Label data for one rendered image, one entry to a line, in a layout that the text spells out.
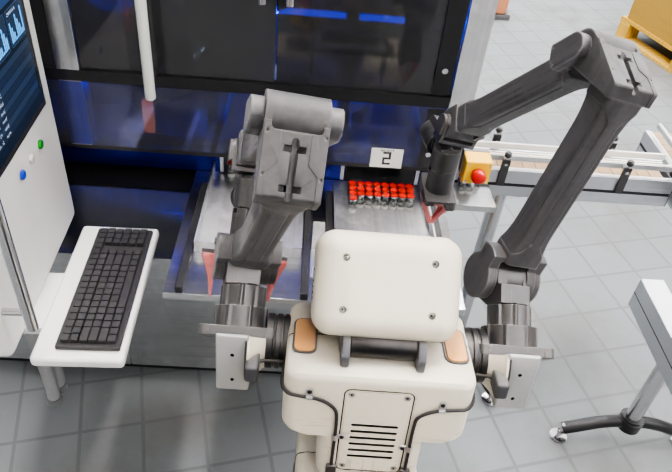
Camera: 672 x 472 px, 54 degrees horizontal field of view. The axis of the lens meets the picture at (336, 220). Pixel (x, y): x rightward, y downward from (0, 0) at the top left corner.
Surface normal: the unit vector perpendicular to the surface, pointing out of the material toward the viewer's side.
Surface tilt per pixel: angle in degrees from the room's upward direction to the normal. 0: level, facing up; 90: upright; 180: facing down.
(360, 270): 48
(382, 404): 82
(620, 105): 88
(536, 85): 77
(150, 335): 90
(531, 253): 88
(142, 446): 0
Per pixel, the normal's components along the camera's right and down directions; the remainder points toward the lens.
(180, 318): 0.00, 0.63
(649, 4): -0.95, 0.13
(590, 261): 0.08, -0.77
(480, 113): -0.91, -0.11
